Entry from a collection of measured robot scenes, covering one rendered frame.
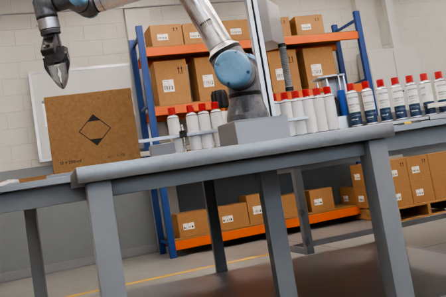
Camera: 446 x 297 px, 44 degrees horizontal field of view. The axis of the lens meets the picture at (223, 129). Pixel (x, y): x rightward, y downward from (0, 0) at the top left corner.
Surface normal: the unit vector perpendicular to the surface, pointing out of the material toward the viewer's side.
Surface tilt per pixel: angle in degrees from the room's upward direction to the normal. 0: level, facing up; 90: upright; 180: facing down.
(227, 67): 99
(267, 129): 90
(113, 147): 90
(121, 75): 90
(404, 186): 90
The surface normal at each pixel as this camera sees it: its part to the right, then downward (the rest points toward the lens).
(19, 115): 0.29, -0.13
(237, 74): -0.13, 0.08
